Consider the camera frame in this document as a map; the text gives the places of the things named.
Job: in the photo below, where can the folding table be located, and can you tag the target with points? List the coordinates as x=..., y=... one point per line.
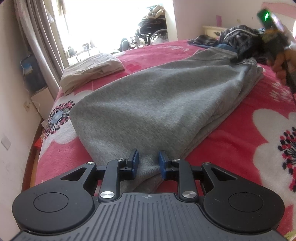
x=82, y=52

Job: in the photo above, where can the water dispenser with blue bottle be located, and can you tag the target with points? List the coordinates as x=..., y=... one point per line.
x=34, y=74

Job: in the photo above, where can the beige coat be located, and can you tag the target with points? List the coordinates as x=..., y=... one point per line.
x=156, y=12

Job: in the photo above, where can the grey plaid shirt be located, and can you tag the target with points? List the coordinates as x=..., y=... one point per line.
x=238, y=37

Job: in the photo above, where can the pink headboard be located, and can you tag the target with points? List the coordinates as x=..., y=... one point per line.
x=281, y=7

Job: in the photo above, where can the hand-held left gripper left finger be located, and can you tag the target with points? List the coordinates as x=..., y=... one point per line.
x=135, y=164

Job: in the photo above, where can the grey sweatshirt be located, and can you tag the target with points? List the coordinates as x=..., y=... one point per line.
x=150, y=104

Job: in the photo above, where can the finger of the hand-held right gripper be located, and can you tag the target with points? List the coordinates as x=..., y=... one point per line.
x=244, y=56

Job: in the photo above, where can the white wall socket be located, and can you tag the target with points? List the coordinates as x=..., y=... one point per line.
x=27, y=106

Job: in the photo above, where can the black padded footrest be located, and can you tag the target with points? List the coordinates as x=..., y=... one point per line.
x=123, y=44

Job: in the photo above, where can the grey curtain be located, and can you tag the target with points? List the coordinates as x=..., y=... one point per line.
x=39, y=34

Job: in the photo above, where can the folded beige pants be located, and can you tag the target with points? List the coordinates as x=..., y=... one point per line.
x=92, y=69

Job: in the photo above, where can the cream nightstand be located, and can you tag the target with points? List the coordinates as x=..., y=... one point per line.
x=212, y=30

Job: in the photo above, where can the purple card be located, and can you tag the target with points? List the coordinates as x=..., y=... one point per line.
x=218, y=20

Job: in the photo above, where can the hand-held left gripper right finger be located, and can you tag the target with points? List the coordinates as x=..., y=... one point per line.
x=161, y=165

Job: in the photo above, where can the clear plastic bag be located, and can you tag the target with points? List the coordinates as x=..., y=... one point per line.
x=160, y=40

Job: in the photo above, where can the white wall plate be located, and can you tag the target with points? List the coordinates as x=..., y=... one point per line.
x=6, y=143

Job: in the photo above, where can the pink floral blanket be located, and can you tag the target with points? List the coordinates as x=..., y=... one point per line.
x=231, y=139

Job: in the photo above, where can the person's right hand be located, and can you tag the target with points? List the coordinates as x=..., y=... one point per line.
x=279, y=63

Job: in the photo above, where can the black wheelchair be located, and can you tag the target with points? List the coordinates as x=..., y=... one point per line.
x=150, y=30

